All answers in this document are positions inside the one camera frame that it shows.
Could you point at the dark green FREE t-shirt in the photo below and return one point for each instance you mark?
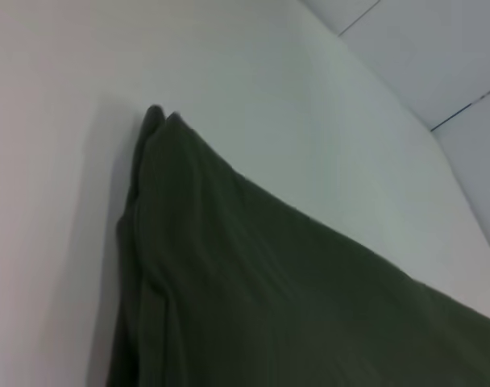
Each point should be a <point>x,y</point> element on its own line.
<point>269,282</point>

